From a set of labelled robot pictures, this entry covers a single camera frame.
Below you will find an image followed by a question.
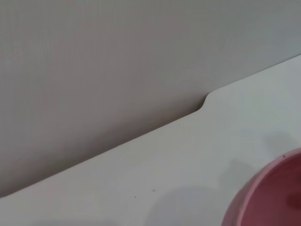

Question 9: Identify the pink bowl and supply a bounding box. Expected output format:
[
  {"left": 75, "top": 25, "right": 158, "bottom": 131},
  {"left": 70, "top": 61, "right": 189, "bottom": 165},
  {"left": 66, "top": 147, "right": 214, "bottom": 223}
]
[{"left": 221, "top": 147, "right": 301, "bottom": 226}]

